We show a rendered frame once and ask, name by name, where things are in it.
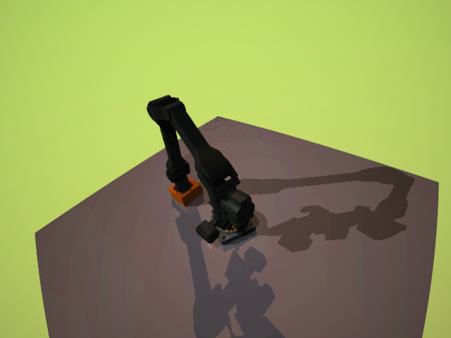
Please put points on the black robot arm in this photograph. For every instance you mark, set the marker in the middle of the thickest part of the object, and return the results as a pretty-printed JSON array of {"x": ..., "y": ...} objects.
[{"x": 211, "y": 165}]

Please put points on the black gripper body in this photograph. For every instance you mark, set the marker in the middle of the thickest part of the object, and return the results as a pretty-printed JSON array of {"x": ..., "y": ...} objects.
[{"x": 207, "y": 230}]

